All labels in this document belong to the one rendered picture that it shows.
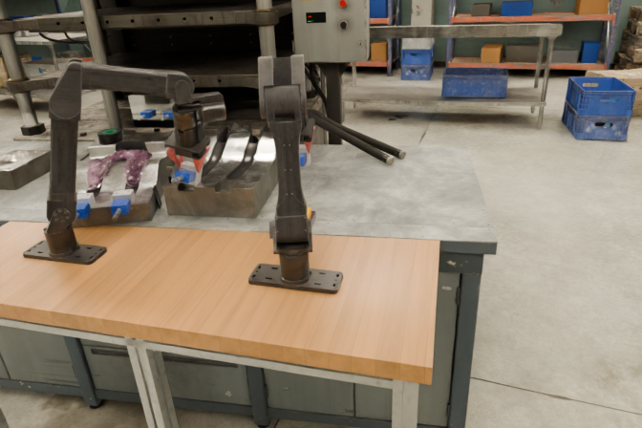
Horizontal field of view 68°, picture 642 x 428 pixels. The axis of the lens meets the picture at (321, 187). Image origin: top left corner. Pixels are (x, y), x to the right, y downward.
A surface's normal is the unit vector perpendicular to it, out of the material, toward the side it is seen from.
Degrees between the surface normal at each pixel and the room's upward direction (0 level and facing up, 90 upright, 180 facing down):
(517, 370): 0
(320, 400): 90
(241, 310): 0
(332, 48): 90
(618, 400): 0
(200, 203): 90
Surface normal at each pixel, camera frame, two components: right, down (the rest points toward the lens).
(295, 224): 0.03, 0.26
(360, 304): -0.04, -0.91
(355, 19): -0.17, 0.40
